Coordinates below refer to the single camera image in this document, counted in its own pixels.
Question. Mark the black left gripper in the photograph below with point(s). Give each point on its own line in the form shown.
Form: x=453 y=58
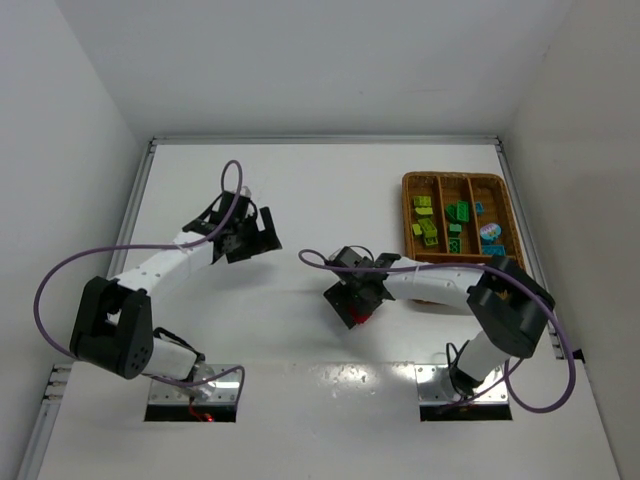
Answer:
x=255 y=240

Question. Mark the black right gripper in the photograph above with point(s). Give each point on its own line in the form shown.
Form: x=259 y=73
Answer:
x=347 y=301

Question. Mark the red flower picture lego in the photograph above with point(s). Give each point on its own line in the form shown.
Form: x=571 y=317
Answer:
x=359 y=317

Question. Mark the lime hollow lego brick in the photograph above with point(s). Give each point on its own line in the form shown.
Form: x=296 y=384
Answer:
x=424 y=227

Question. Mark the green and blue lego stack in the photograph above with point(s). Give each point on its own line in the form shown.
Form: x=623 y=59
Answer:
x=455 y=245

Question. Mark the blue lego brick from stack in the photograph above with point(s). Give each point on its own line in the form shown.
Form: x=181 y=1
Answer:
x=493 y=250

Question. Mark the green long lego brick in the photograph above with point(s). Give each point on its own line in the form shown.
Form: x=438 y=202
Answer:
x=458 y=212

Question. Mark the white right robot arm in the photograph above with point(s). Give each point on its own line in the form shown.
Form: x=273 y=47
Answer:
x=506 y=302

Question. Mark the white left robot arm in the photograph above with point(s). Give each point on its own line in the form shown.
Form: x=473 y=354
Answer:
x=114 y=329

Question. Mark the lime lego brick in basket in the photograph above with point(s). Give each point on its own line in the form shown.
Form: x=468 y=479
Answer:
x=422 y=201

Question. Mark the wicker divided basket tray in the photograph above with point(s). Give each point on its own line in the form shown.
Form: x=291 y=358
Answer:
x=449 y=187

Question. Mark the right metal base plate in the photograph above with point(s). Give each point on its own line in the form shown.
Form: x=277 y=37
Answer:
x=435 y=390

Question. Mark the metal base plate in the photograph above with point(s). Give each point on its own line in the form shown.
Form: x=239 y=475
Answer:
x=217 y=386
x=435 y=390

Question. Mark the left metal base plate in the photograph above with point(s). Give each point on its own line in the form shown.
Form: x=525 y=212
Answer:
x=217 y=386

